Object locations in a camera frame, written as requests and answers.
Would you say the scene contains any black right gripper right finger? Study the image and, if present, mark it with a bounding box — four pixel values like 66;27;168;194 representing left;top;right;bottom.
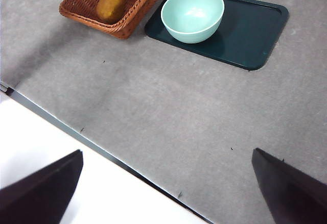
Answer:
251;147;327;224

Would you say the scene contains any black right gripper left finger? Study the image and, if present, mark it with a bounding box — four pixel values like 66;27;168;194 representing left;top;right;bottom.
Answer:
0;149;84;224

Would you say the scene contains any brown kiwi fruit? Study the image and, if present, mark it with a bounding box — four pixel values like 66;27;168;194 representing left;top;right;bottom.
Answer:
96;0;127;25

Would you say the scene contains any teal ribbed bowl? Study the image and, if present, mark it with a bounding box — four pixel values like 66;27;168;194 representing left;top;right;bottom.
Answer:
160;0;226;44

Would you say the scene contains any dark teal rectangular tray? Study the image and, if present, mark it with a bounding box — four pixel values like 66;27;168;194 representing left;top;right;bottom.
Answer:
144;0;290;71

